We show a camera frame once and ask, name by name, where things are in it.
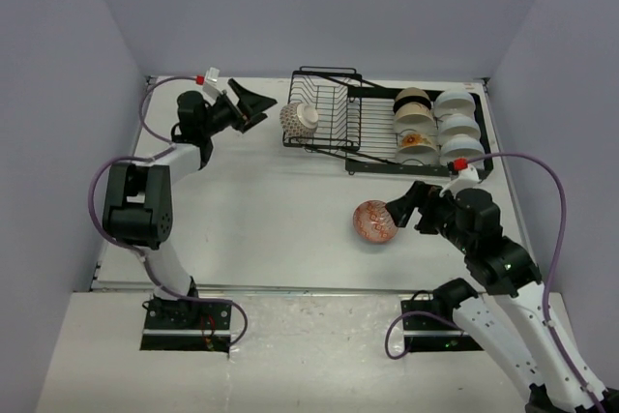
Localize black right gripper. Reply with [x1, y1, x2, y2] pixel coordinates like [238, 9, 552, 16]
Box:
[385, 179, 474, 253]

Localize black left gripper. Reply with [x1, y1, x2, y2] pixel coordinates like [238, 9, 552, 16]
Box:
[200, 80, 275, 137]

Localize red patterned bowl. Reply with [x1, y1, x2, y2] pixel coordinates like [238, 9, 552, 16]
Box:
[352, 200, 398, 244]

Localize brown patterned bowl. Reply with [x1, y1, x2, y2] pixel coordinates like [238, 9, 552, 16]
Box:
[280, 102, 319, 138]

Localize cream bowl orange flower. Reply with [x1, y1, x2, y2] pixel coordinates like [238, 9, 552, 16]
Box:
[395, 133, 439, 166]

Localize white bowl front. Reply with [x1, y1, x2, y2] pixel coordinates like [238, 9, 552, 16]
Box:
[439, 134, 485, 165]

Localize white bowl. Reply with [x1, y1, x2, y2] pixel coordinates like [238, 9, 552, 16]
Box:
[433, 90, 476, 119]
[439, 134, 485, 165]
[437, 114, 481, 144]

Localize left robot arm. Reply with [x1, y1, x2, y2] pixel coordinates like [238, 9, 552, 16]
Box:
[101, 76, 277, 329]

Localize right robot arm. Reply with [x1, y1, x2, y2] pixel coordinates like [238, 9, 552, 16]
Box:
[386, 181, 618, 412]

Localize beige bowl black interior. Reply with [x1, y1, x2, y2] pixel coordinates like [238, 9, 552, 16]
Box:
[393, 87, 431, 113]

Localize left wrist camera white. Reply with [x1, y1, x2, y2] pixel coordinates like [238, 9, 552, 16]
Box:
[201, 67, 222, 101]

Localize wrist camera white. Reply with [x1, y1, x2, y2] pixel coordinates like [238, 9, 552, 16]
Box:
[201, 67, 222, 101]
[439, 158, 481, 197]

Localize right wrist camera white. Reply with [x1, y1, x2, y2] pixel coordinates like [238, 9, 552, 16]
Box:
[439, 158, 481, 197]

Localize black wire dish rack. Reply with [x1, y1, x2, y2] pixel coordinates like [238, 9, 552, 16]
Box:
[282, 65, 493, 177]

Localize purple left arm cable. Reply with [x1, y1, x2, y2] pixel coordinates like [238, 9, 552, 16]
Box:
[87, 74, 249, 354]

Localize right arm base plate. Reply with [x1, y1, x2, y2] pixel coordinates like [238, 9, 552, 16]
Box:
[400, 292, 483, 353]

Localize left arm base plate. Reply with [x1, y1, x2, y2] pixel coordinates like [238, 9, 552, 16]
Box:
[140, 297, 231, 354]

